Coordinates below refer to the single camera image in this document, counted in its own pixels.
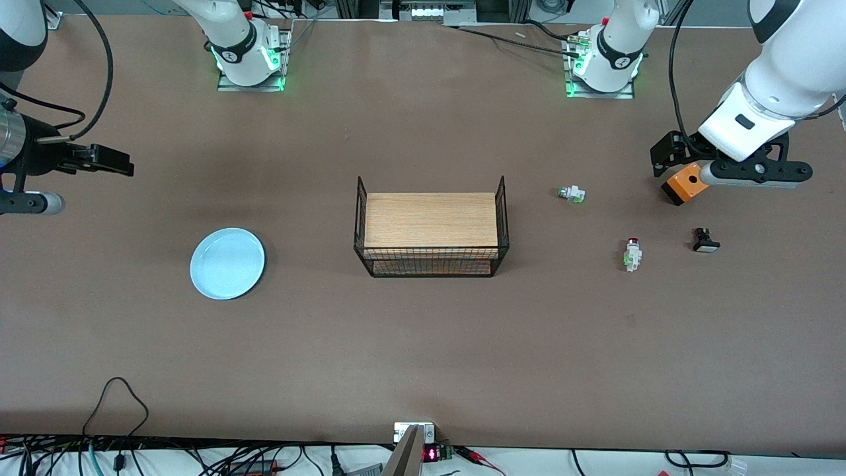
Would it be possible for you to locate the light blue round plate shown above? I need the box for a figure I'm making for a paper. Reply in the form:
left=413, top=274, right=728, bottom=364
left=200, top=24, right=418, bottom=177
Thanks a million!
left=190, top=227, right=266, bottom=301

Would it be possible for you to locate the wooden shelf board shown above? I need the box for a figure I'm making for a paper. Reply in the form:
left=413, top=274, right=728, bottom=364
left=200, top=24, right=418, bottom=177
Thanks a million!
left=372, top=259, right=495, bottom=277
left=365, top=192, right=498, bottom=260

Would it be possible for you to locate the orange black small device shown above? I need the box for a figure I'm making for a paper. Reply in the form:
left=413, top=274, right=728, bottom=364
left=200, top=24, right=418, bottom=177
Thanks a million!
left=225, top=459, right=278, bottom=476

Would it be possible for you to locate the red clip test lead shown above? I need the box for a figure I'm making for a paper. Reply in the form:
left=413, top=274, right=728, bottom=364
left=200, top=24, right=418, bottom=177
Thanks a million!
left=456, top=447, right=506, bottom=476

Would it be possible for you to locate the orange button enclosure box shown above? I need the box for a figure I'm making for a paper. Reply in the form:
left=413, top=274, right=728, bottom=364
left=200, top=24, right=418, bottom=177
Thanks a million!
left=662, top=163, right=712, bottom=206

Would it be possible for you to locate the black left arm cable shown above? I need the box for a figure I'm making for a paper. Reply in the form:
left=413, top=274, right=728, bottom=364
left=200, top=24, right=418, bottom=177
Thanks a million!
left=668, top=0, right=701, bottom=156

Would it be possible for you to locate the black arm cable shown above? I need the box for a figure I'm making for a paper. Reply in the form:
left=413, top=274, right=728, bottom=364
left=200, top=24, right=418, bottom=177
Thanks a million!
left=0, top=0, right=114, bottom=143
left=668, top=0, right=701, bottom=156

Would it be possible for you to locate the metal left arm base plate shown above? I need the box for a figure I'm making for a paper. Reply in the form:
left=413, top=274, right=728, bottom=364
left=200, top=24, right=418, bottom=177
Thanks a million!
left=565, top=30, right=636, bottom=100

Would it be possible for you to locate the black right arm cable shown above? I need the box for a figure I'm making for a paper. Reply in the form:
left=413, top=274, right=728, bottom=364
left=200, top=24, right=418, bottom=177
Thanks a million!
left=0, top=0, right=114, bottom=143

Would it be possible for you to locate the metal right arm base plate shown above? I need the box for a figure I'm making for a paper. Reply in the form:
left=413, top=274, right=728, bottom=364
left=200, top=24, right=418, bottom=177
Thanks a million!
left=218, top=26, right=292, bottom=92

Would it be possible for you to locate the black wire mesh rack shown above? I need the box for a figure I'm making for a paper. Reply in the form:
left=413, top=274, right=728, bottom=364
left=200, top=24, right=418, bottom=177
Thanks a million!
left=354, top=175, right=510, bottom=278

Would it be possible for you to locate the long black table cable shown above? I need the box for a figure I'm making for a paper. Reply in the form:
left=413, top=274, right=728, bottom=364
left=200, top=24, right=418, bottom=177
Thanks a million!
left=440, top=23, right=582, bottom=57

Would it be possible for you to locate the looped thin black cable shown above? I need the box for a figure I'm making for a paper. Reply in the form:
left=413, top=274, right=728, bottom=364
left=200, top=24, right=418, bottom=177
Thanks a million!
left=83, top=377, right=149, bottom=440

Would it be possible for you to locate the black coiled cable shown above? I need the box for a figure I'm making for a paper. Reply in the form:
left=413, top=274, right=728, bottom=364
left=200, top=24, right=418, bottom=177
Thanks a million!
left=664, top=450, right=730, bottom=469

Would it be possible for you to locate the aluminium frame structure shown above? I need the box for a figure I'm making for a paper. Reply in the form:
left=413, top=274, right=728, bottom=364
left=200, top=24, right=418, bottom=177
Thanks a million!
left=334, top=0, right=533, bottom=26

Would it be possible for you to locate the silver camera mount plate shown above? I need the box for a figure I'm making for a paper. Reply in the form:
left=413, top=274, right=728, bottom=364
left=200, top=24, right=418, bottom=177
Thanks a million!
left=394, top=422, right=437, bottom=444

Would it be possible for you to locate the grey aluminium mount bar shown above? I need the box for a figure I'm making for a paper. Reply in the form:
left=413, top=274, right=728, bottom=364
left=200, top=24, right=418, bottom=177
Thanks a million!
left=382, top=425, right=424, bottom=476

